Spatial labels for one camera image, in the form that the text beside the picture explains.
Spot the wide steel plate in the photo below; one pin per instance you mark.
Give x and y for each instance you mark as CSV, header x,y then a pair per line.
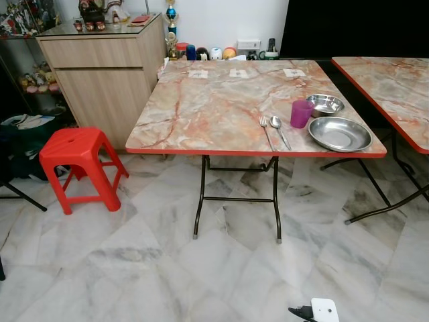
x,y
340,134

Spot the small steel bowl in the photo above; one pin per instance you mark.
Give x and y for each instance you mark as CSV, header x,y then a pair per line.
x,y
326,104

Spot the purple plastic cup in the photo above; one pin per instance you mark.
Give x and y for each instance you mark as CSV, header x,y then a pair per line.
x,y
301,115

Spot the black television screen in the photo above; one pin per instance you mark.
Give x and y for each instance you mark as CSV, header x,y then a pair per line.
x,y
355,27

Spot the steel spoon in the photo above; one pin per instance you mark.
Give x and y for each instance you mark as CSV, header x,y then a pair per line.
x,y
275,121

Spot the white paper label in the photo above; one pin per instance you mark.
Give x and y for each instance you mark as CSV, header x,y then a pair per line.
x,y
198,74
238,73
294,72

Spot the steel fork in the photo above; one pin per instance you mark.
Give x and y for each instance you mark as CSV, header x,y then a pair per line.
x,y
263,121

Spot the marble folding table with labels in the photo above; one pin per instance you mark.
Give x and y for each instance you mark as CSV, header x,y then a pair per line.
x,y
214,107

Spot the orange round toy figure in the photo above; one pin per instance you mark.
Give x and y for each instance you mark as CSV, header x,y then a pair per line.
x,y
230,52

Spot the white round toy figure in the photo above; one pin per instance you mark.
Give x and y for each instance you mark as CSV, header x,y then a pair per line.
x,y
216,53

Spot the dark round toy figure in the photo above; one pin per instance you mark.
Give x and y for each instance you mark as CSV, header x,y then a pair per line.
x,y
202,54

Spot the blue cup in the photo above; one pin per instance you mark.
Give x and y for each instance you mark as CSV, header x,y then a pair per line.
x,y
191,53

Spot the red jar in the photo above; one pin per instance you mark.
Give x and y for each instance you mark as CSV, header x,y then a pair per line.
x,y
181,48

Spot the blue and gold trophy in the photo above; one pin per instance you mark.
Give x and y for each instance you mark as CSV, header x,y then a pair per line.
x,y
171,13

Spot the red book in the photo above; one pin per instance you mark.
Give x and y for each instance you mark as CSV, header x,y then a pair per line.
x,y
141,19

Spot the light wooden cabinet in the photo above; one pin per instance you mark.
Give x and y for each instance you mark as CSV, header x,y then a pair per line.
x,y
100,87

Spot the red plastic stool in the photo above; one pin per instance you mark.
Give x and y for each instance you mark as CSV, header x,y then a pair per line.
x,y
70,144

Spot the dark statue figurine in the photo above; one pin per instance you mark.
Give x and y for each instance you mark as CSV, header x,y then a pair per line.
x,y
92,12

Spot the glass shelf with figurines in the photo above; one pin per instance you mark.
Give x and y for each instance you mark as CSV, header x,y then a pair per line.
x,y
37,80

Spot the dark green bag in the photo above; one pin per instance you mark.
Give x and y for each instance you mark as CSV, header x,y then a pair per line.
x,y
27,144

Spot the white wall socket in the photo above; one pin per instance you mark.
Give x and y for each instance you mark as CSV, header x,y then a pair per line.
x,y
248,45

